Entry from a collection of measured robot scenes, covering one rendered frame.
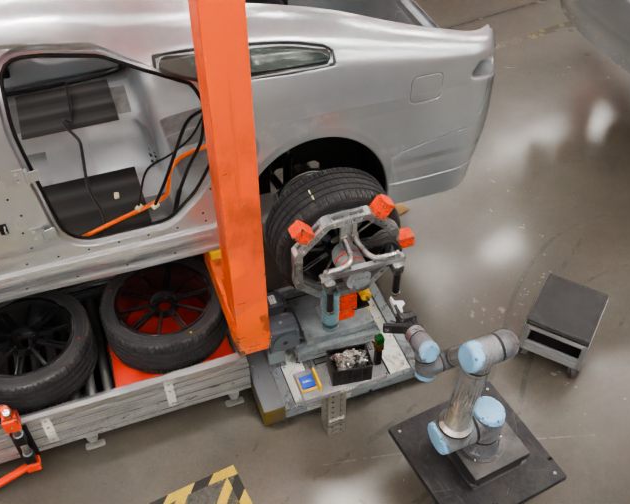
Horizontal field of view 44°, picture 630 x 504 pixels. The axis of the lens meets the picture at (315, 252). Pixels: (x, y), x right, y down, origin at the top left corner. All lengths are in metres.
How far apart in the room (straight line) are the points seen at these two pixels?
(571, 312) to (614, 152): 2.01
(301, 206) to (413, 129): 0.72
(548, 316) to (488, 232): 1.06
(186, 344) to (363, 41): 1.70
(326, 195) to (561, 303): 1.54
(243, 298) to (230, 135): 0.91
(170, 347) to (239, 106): 1.54
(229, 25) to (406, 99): 1.38
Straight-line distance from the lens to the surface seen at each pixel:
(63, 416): 4.02
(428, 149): 4.06
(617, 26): 5.44
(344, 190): 3.63
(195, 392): 4.08
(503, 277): 4.97
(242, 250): 3.27
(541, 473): 3.86
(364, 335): 4.33
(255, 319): 3.63
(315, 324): 4.30
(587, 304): 4.49
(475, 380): 3.09
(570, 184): 5.74
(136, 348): 3.98
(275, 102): 3.51
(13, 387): 3.98
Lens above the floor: 3.58
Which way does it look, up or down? 46 degrees down
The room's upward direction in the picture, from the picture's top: straight up
